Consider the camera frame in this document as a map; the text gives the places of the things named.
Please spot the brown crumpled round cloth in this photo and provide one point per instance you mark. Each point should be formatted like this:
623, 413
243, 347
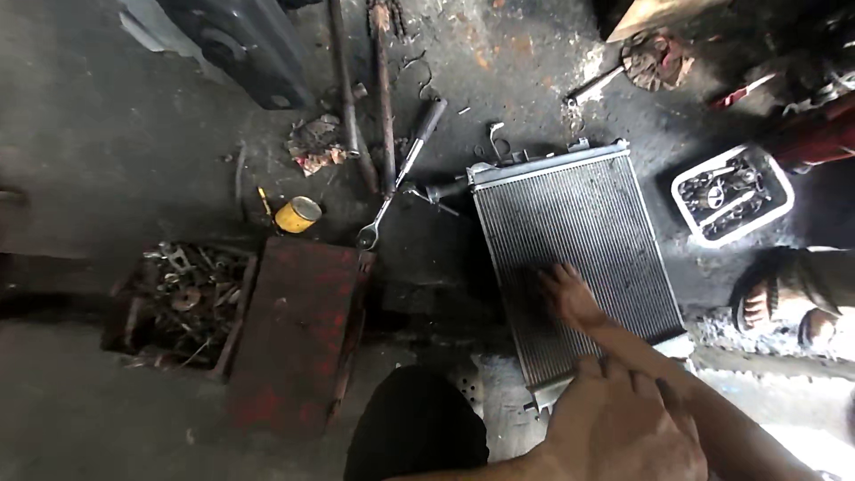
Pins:
660, 61

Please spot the white rectangular basin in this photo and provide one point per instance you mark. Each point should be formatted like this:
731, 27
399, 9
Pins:
785, 190

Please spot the pile of sockets and tools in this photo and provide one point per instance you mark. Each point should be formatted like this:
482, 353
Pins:
728, 197

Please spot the long rusty brown bar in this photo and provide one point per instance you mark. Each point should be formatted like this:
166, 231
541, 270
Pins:
385, 107

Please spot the cardboard box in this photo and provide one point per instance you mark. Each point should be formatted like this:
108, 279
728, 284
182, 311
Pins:
651, 15

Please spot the silver radiator with black fins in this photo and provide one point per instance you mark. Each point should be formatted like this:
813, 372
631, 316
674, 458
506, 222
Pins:
574, 247

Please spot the long dark metal pipe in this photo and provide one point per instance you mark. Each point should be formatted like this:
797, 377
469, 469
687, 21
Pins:
342, 67

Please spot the short rusty pipe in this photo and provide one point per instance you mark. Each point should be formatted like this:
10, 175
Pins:
365, 164

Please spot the red metal jack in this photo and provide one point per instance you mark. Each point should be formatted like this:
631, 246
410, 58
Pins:
818, 133

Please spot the person's left hand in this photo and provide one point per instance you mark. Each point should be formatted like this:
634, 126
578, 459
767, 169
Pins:
628, 434

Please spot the person's legs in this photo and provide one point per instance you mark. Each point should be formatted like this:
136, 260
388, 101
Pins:
417, 427

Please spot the person's right forearm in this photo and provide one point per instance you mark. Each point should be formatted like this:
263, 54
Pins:
694, 394

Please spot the dirty crumpled rag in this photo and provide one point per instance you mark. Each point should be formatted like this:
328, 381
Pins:
317, 139

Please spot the person's right fingers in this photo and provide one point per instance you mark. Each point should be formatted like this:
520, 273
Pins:
558, 277

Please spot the long chrome ratchet wrench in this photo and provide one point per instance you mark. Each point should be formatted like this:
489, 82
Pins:
411, 157

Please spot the yellow can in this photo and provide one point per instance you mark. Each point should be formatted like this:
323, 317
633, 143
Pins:
296, 216

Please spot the large black plastic part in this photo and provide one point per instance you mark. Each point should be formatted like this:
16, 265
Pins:
244, 50

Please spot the person's right hand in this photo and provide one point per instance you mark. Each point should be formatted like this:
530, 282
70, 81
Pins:
576, 298

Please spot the person's left fingers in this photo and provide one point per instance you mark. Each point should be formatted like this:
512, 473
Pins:
618, 374

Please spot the rusty metal tool tray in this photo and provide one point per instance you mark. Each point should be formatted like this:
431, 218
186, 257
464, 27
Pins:
242, 314

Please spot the person's left forearm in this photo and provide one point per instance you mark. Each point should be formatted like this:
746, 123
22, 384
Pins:
494, 470

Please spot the heap of greasy metal parts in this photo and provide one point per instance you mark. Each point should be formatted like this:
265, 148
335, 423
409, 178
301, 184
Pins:
190, 287

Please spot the red metal toolbox lid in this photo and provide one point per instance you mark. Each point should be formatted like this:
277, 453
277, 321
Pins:
294, 327

